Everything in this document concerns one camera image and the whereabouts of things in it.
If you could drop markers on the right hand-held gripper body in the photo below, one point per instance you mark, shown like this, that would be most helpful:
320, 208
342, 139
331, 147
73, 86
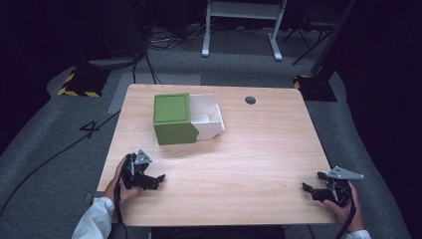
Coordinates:
339, 194

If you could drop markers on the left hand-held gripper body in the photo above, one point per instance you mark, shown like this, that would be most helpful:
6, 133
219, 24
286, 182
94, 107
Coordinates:
132, 172

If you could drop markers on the green storage box casing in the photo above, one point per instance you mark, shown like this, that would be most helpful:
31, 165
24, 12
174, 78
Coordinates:
172, 114

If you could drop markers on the white plastic drawer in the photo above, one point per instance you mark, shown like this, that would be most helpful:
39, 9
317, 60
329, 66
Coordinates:
207, 124

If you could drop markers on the person's left hand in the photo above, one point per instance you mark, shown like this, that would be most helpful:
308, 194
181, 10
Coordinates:
116, 189

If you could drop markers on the person's right hand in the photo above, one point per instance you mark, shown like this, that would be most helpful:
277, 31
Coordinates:
350, 217

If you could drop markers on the black chair armrest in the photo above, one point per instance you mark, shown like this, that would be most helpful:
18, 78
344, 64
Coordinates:
117, 231

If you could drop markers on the black yellow striped stand base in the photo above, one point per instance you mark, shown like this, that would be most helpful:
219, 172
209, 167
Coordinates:
316, 88
83, 83

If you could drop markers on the grey round table grommet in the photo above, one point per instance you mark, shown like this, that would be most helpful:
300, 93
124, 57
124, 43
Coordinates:
250, 100

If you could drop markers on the grey round stand base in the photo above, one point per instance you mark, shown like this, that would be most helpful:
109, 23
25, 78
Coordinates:
111, 62

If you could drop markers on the black tripod stand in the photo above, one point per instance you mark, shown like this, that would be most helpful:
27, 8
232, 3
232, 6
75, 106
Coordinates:
310, 40

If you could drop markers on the dark metal stand pole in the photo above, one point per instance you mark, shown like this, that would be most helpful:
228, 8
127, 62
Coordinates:
331, 36

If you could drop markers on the white metal table frame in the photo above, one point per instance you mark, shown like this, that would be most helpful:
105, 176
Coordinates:
245, 10

